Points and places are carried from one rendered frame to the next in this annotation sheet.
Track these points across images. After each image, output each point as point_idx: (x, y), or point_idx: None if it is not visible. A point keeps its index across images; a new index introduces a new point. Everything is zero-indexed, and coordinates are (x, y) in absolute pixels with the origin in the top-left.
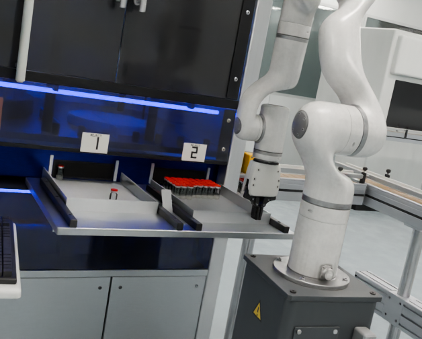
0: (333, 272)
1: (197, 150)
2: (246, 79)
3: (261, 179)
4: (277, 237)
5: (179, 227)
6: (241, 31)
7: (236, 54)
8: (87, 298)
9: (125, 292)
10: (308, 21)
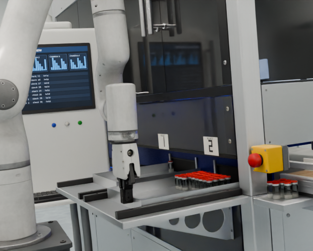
0: None
1: (212, 143)
2: (231, 59)
3: (113, 160)
4: (113, 221)
5: (78, 195)
6: (219, 11)
7: (221, 36)
8: None
9: None
10: None
